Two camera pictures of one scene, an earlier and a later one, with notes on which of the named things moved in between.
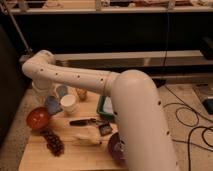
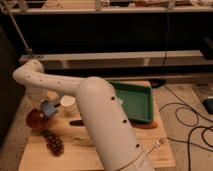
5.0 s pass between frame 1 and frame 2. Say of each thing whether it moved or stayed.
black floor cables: stayed
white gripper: moved
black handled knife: stayed
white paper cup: stayed
